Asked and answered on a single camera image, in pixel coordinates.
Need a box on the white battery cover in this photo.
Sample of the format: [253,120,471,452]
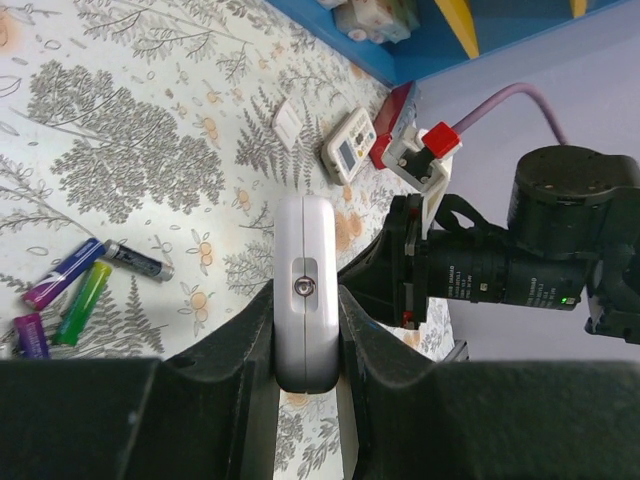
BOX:
[271,99,303,152]

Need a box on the purple battery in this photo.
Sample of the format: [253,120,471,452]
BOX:
[23,238,106,311]

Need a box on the blue shelf unit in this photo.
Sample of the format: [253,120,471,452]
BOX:
[270,1,623,87]

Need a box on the red white toothpaste box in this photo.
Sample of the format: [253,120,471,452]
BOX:
[369,81,419,170]

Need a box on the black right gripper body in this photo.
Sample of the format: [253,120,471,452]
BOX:
[339,194,428,330]

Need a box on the white air conditioner remote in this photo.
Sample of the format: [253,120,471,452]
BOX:
[321,107,377,185]

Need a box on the floral table mat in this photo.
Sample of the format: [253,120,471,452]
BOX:
[1,1,409,479]

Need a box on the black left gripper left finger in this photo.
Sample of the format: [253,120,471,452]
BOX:
[1,288,278,479]

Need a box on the black battery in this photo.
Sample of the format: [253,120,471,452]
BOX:
[104,240,174,282]

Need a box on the blue green battery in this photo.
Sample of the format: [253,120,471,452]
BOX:
[53,261,112,346]

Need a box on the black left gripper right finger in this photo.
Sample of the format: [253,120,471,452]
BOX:
[337,289,639,479]

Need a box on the white remote with display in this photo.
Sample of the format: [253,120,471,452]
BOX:
[273,196,339,394]

